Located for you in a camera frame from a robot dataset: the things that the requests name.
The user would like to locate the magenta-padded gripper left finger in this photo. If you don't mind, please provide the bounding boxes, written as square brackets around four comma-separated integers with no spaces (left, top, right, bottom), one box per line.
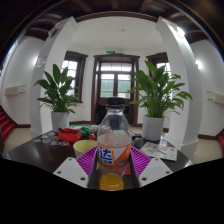
[53,146,101,190]

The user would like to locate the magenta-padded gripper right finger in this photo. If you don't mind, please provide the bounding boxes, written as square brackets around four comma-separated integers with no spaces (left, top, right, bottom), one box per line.
[128,146,174,190]

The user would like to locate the clear orange soda bottle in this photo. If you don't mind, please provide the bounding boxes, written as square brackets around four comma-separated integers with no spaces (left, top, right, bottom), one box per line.
[96,97,133,192]

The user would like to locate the printed paper leaflet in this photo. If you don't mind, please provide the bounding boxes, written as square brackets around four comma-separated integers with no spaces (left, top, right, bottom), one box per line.
[139,141,179,162]

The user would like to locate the pale yellow cup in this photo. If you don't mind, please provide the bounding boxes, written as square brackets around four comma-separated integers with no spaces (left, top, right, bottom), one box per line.
[72,139,98,159]

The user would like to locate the red plastic box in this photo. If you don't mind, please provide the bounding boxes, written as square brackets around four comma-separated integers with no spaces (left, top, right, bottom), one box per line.
[57,127,84,144]

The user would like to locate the colourful round stickers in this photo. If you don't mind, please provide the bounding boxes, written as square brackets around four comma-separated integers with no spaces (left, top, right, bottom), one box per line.
[32,131,71,148]

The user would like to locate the black chair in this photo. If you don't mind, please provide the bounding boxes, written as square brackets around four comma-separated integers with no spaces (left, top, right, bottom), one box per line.
[94,104,132,125]

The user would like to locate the large potted plant white pot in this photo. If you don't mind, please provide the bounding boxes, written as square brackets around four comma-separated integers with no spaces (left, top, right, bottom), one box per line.
[129,60,194,142]

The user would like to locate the small potted plant white pot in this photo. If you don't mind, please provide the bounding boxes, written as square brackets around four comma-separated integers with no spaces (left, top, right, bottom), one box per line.
[33,63,83,133]

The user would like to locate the red carpeted staircase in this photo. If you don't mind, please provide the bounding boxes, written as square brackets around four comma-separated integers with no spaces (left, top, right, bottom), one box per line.
[0,105,17,141]

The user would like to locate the dark wooden double door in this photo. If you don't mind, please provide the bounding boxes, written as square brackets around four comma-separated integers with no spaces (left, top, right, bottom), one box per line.
[91,53,140,126]

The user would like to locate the dark framed window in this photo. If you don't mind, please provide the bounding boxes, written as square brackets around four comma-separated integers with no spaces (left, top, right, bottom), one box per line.
[61,50,88,103]
[146,52,174,88]

